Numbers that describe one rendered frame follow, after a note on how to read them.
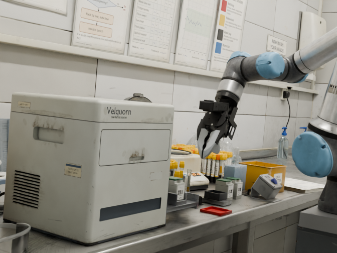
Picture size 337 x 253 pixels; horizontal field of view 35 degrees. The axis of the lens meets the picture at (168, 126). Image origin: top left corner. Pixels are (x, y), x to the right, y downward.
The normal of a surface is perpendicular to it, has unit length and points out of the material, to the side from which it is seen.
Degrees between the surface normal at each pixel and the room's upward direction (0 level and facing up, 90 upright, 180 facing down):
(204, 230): 90
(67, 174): 90
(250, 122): 90
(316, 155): 98
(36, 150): 90
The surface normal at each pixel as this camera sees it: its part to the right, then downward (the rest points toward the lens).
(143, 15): 0.80, 0.17
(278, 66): 0.64, -0.07
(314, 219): -0.56, 0.00
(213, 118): -0.44, -0.50
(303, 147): -0.79, 0.11
